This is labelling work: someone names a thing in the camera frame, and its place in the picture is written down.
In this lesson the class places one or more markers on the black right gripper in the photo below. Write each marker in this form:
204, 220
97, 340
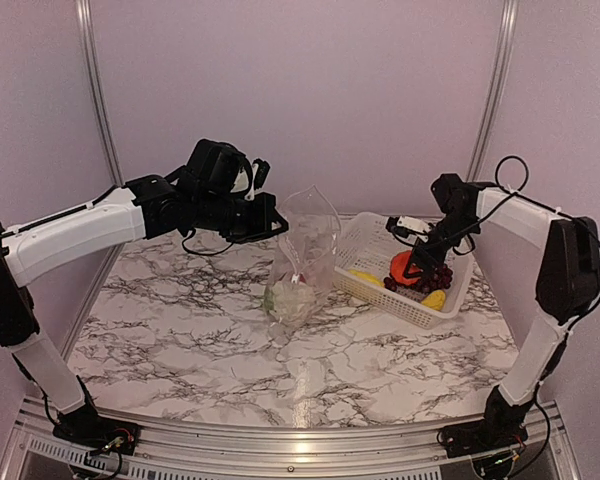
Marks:
417, 256

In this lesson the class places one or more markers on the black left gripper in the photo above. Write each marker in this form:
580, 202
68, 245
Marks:
264, 221

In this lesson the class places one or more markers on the orange tangerine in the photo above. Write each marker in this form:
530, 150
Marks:
403, 270

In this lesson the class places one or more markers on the clear zip top bag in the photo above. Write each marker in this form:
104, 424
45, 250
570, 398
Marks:
308, 247

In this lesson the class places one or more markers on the yellow lemon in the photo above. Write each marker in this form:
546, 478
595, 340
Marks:
435, 300

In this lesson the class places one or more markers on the white green cabbage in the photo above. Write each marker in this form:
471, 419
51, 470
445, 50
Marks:
288, 302

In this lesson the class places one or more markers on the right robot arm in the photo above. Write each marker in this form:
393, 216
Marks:
567, 284

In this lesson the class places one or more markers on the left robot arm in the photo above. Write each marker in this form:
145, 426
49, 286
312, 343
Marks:
141, 209

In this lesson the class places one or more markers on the purple grape bunch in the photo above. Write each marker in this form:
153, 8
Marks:
440, 279

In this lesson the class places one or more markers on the white plastic basket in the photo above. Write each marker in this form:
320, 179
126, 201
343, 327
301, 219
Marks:
365, 245

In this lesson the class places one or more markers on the yellow banana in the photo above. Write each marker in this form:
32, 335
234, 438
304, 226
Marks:
367, 277

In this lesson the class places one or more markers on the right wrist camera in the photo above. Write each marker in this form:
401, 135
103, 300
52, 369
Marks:
406, 226

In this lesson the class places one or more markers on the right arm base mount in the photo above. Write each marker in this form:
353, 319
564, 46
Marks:
473, 437

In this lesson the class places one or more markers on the front aluminium rail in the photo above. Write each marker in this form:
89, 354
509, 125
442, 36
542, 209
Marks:
171, 449

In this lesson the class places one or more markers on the right aluminium frame post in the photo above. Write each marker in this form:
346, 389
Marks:
496, 87

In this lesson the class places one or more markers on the aluminium frame post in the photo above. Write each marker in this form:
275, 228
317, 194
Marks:
496, 87
87, 33

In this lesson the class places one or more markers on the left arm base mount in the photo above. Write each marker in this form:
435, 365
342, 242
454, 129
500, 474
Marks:
102, 434

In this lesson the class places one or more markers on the left aluminium frame post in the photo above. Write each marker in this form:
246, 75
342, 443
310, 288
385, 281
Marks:
87, 33

